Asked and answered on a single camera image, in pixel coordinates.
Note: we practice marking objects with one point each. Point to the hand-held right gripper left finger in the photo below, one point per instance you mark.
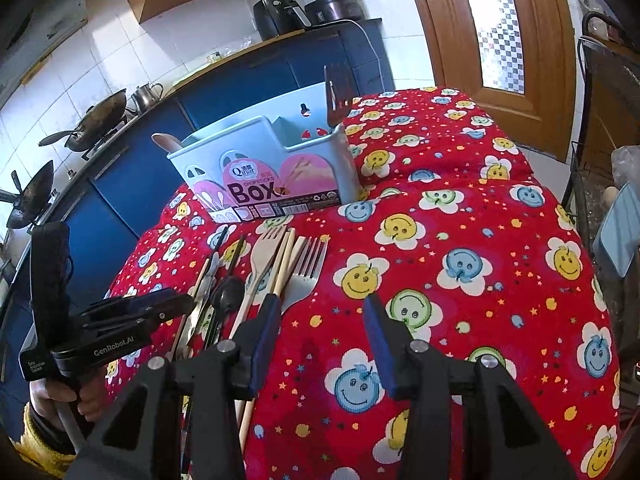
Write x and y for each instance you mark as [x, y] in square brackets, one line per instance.
[264, 340]

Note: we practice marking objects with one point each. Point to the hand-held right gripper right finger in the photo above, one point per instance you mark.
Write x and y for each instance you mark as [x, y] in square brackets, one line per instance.
[381, 350]

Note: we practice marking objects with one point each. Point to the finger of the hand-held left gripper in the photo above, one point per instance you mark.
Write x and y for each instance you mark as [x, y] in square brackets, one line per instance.
[125, 329]
[165, 302]

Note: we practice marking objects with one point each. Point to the metal spoon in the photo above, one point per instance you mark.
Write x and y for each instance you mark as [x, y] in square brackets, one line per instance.
[165, 141]
[202, 295]

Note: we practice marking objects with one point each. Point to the pale blue fork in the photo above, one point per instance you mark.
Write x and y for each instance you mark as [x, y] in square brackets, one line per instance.
[305, 280]

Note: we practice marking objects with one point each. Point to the wooden fork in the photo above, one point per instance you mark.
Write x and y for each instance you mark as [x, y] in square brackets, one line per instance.
[262, 260]

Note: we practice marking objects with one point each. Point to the wooden chopstick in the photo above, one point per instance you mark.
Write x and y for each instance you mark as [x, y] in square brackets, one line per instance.
[286, 262]
[281, 260]
[295, 260]

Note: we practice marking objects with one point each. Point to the light blue utensil box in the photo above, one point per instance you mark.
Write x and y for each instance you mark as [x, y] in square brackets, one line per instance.
[341, 160]

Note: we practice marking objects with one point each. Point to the person's left hand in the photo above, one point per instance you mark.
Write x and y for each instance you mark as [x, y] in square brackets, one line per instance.
[93, 400]

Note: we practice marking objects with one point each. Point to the small black wok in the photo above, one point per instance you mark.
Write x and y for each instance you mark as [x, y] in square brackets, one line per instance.
[30, 195]

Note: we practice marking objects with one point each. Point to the blue kitchen cabinet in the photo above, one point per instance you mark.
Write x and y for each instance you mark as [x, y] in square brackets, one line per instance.
[125, 180]

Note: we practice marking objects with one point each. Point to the metal spoon in box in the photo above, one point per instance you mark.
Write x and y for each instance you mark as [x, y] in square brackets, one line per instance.
[165, 141]

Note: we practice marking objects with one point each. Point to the red smiley printed tablecloth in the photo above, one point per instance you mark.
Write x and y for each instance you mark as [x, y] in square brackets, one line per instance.
[500, 240]

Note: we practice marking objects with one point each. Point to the large black wok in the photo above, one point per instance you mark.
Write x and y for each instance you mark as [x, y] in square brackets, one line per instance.
[95, 120]

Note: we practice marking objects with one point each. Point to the metal kettle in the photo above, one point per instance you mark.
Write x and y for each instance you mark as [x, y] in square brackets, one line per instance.
[145, 96]

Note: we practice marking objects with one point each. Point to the dark slotted spatula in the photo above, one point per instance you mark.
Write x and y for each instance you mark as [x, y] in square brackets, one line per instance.
[337, 90]

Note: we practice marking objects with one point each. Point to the light blue plastic board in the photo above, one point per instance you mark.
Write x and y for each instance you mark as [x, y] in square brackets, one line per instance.
[620, 230]

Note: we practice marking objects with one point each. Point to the range hood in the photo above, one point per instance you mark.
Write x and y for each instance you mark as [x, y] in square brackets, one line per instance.
[45, 10]

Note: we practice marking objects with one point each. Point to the clear plastic bag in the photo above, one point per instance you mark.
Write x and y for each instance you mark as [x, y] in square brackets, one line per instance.
[627, 165]

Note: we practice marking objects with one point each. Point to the black air fryer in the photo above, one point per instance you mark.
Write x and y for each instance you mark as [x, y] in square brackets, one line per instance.
[277, 15]

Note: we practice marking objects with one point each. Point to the wooden door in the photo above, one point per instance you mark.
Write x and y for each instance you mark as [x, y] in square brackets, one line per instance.
[450, 35]

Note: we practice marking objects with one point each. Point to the dark rice cooker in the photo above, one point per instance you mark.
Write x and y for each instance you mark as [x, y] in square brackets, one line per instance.
[332, 7]

